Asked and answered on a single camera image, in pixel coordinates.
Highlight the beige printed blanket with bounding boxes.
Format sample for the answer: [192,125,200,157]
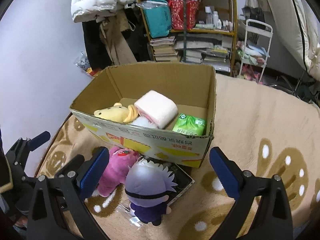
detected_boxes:
[35,72,320,240]

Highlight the group of cosmetic bottles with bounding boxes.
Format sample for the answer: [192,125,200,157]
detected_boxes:
[204,6,234,30]

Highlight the green tissue pack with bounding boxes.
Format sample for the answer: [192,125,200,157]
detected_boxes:
[172,113,207,137]

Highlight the clear plastic wrapper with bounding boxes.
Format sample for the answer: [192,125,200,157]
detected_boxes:
[117,202,144,228]

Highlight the teal bag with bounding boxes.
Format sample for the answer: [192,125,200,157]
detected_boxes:
[142,0,173,38]

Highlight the stack of books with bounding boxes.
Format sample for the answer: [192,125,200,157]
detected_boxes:
[149,36,178,62]

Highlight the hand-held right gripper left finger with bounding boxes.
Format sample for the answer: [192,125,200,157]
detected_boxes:
[26,146,110,240]

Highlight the printed cardboard box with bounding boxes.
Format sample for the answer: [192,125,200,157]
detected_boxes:
[69,63,217,168]

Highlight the white trolley cart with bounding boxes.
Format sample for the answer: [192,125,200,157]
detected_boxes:
[235,19,273,84]

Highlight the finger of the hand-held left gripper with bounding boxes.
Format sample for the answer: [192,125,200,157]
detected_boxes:
[5,131,51,160]
[24,154,85,182]

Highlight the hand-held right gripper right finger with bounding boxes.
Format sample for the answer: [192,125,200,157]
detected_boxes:
[209,146,293,240]

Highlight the green pole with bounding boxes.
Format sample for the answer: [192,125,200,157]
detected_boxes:
[182,0,188,63]

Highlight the pink plush toy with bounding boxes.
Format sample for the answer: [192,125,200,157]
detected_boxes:
[96,146,142,197]

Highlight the beige hanging garment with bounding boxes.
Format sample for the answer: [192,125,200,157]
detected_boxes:
[99,12,138,67]

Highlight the pile of magazines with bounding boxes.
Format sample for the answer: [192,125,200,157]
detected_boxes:
[174,33,233,72]

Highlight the black book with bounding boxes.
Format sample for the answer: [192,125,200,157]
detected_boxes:
[142,156,196,207]

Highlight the white fluffy plush toy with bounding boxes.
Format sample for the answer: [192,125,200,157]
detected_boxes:
[130,116,157,129]

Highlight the cream folded mattress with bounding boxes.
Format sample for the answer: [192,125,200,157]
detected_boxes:
[257,0,320,80]

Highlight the red patterned bag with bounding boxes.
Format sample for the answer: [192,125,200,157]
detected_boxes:
[167,0,200,30]

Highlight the silver-haired plush doll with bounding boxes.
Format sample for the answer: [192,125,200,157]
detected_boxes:
[124,159,178,227]

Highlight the dark hanging clothes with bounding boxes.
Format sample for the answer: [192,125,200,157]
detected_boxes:
[125,5,150,60]

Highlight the yellow dog plush toy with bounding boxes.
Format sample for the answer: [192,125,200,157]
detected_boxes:
[94,102,138,124]

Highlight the pink roll cake plush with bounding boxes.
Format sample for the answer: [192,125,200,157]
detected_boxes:
[134,90,178,129]

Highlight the black hanging garment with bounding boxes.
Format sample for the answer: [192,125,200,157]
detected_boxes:
[82,20,113,70]

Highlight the wooden shelf rack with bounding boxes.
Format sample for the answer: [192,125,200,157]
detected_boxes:
[131,0,238,77]

